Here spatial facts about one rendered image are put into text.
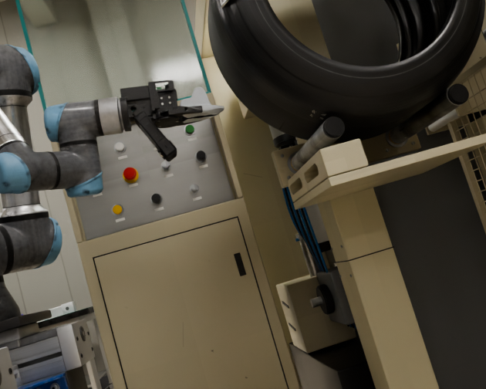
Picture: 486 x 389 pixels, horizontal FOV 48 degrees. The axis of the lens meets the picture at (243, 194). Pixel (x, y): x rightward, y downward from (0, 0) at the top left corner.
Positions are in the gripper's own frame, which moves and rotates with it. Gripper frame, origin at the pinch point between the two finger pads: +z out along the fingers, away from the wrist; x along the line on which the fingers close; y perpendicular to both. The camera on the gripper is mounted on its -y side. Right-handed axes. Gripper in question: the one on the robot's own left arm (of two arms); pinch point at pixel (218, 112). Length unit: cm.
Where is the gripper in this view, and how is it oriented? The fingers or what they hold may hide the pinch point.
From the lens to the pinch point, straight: 118.5
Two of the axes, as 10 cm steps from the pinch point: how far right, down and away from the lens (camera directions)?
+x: -1.1, 1.6, 9.8
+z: 9.8, -1.5, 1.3
